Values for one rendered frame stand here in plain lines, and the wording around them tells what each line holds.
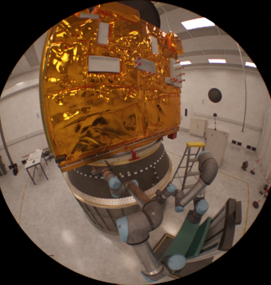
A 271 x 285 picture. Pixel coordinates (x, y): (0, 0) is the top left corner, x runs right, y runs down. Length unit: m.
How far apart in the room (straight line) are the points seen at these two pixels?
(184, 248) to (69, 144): 1.27
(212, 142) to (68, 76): 4.32
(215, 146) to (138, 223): 4.06
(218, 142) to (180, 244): 3.73
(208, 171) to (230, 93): 7.65
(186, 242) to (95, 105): 1.38
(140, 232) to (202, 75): 8.62
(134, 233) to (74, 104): 0.88
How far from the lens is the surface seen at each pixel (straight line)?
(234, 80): 8.35
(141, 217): 0.46
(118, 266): 2.30
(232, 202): 0.77
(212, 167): 0.67
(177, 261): 0.75
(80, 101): 0.87
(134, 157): 1.15
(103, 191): 1.31
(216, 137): 4.19
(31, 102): 6.72
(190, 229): 1.07
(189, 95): 8.63
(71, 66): 0.94
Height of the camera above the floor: 2.27
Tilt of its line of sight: 22 degrees down
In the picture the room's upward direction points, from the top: 3 degrees counter-clockwise
